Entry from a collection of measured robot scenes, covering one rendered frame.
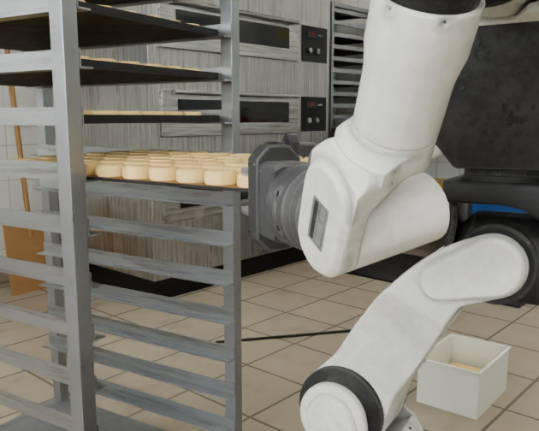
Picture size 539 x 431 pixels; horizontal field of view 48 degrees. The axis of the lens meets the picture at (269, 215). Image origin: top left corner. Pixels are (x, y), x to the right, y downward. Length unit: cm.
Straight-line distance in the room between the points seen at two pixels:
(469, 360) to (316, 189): 198
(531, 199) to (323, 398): 42
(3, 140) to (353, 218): 345
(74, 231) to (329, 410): 49
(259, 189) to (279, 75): 313
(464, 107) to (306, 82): 321
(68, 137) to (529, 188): 67
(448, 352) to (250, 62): 201
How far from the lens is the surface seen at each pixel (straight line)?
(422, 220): 53
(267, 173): 65
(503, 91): 80
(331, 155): 47
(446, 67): 42
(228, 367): 147
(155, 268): 153
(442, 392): 218
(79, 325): 106
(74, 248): 102
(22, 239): 362
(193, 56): 330
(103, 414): 183
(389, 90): 43
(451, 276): 86
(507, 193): 85
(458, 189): 86
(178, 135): 318
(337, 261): 49
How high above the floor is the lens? 96
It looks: 9 degrees down
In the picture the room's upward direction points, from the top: straight up
